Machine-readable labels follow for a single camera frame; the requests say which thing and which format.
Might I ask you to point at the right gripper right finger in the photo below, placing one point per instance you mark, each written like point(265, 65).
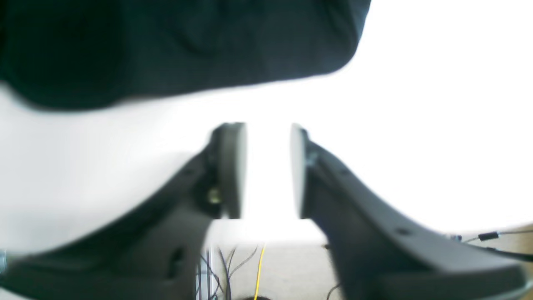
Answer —
point(381, 254)

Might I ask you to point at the black T-shirt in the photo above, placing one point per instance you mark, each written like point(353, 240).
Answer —
point(91, 54)

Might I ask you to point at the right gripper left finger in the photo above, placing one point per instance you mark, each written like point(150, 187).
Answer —
point(152, 252)

